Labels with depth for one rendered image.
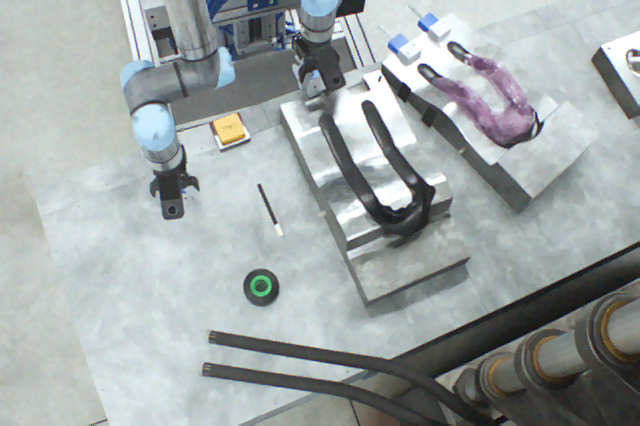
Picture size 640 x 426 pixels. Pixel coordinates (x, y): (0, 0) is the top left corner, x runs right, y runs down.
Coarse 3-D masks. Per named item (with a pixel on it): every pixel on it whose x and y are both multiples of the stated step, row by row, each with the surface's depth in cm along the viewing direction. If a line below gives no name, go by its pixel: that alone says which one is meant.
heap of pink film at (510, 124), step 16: (480, 64) 166; (496, 64) 165; (448, 80) 165; (496, 80) 162; (512, 80) 164; (448, 96) 163; (464, 96) 160; (480, 96) 162; (512, 96) 164; (464, 112) 162; (480, 112) 160; (496, 112) 163; (512, 112) 162; (528, 112) 164; (480, 128) 162; (496, 128) 161; (512, 128) 161; (528, 128) 163
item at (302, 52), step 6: (300, 18) 151; (300, 24) 152; (294, 36) 156; (300, 36) 157; (294, 42) 156; (300, 42) 156; (306, 42) 149; (312, 42) 149; (324, 42) 149; (330, 42) 156; (294, 48) 160; (300, 48) 155; (306, 48) 155; (300, 54) 159; (306, 54) 155; (300, 60) 160; (306, 60) 155; (312, 60) 155; (312, 66) 157
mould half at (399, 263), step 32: (384, 96) 163; (288, 128) 162; (352, 128) 160; (320, 160) 157; (384, 160) 157; (416, 160) 156; (320, 192) 154; (352, 192) 152; (384, 192) 151; (448, 192) 151; (352, 224) 147; (448, 224) 156; (352, 256) 153; (384, 256) 153; (416, 256) 154; (448, 256) 154; (384, 288) 151
